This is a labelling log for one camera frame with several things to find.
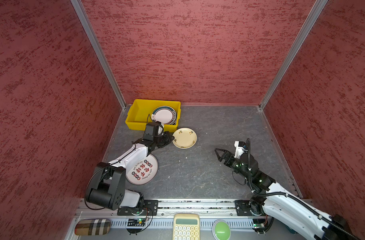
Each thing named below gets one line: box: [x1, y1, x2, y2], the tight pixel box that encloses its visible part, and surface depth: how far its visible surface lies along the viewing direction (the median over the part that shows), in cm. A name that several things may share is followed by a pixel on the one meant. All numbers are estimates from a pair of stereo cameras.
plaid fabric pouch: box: [74, 219, 111, 236], surface depth 68 cm
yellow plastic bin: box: [125, 99, 182, 132], surface depth 113 cm
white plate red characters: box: [126, 154, 159, 186], surface depth 87 cm
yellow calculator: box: [172, 213, 201, 240], surface depth 69 cm
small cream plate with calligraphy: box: [172, 127, 198, 149], surface depth 90 cm
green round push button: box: [212, 219, 232, 240], surface depth 69 cm
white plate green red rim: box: [151, 105, 177, 125], surface depth 109 cm
